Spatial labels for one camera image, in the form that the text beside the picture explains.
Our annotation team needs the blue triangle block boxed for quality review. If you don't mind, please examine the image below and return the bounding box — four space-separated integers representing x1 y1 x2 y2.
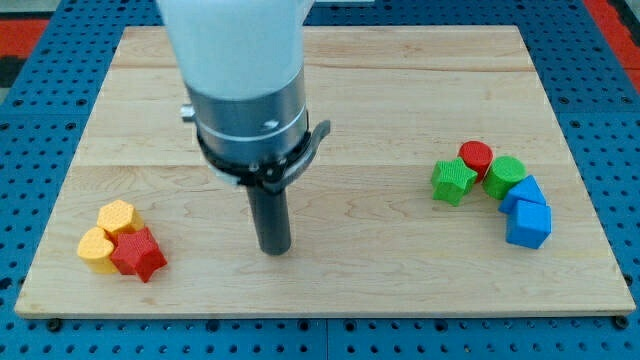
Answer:
498 175 547 214

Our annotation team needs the yellow heart block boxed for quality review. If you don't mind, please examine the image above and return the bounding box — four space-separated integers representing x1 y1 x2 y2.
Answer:
76 227 118 274

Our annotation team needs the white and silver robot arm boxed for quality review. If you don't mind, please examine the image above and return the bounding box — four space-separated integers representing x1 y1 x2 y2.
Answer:
157 0 314 166

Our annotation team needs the yellow hexagon block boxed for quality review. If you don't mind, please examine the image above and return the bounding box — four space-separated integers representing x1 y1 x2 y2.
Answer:
96 200 145 243

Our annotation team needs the red cylinder block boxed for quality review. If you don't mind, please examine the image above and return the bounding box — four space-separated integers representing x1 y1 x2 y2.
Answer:
458 140 494 183

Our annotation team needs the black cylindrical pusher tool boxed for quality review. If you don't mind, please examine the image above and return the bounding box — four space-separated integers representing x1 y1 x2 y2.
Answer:
247 187 291 256

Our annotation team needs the wooden board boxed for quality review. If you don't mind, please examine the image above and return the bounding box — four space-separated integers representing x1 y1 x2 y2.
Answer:
15 26 636 319

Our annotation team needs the blue cube block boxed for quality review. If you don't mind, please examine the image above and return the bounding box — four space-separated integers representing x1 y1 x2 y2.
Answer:
505 200 552 249

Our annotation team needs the red star block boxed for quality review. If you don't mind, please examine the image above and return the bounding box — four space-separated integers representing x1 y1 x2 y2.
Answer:
110 227 168 283

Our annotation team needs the green cylinder block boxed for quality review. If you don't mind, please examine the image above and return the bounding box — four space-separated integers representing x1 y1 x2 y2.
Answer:
482 156 527 200

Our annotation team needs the black clamp ring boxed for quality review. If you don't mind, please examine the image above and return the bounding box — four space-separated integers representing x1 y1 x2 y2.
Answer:
195 119 332 195

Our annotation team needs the green star block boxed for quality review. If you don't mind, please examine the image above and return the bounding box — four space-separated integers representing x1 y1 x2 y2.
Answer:
431 157 478 206

